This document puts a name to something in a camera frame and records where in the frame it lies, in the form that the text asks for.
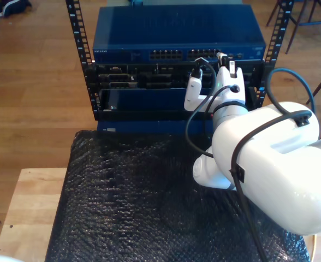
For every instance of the brown chair leg frame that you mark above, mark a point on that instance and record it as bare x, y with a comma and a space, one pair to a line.
317, 90

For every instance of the black equipment rack frame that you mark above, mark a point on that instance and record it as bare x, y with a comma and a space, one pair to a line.
78, 41

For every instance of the blue network switch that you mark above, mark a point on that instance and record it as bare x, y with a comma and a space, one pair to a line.
177, 27

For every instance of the black rack server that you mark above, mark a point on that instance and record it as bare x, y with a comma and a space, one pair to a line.
155, 79

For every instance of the dark shoe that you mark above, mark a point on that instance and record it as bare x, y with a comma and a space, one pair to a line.
13, 6

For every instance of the black rack drawer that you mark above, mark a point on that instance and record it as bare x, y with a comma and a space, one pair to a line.
144, 114

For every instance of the black textured mat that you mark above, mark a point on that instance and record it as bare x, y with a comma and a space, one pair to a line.
122, 204

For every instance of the dark chair legs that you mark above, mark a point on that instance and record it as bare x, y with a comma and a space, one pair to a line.
289, 43

